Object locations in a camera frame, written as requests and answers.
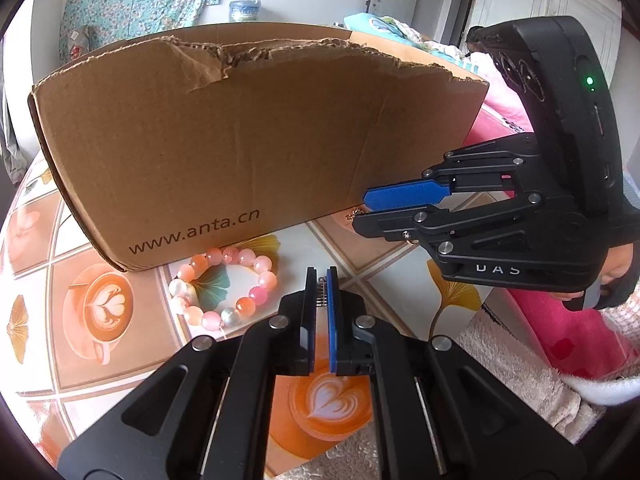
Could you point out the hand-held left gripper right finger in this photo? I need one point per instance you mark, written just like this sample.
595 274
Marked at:
334 330

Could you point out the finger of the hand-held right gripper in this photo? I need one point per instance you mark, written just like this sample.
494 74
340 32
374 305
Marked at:
400 196
395 222

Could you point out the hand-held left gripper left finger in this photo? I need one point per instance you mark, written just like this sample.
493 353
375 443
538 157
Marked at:
307 330

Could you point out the small ribbed metal charm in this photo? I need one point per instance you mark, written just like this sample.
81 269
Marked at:
321 292

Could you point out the brown cardboard box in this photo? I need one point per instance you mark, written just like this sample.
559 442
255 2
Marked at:
225 150

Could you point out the person's right hand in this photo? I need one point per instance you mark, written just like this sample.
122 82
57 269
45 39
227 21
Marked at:
620 266

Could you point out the white wardrobe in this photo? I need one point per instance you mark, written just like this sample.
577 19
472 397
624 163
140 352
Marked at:
550 5

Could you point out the blue patterned quilt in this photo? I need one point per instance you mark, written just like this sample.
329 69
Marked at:
385 27

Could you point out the pink floral bed blanket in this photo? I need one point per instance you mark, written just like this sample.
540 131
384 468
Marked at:
565 330

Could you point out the tile-patterned tablecloth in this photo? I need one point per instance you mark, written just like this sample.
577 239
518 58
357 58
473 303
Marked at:
75 360

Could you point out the blue water dispenser bottle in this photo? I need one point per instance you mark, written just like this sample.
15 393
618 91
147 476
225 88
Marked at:
245 10

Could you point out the red flower patterned cushion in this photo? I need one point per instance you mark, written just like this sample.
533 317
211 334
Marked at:
77 45

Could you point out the teal floral wall cloth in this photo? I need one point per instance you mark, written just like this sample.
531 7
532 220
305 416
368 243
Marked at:
150 5

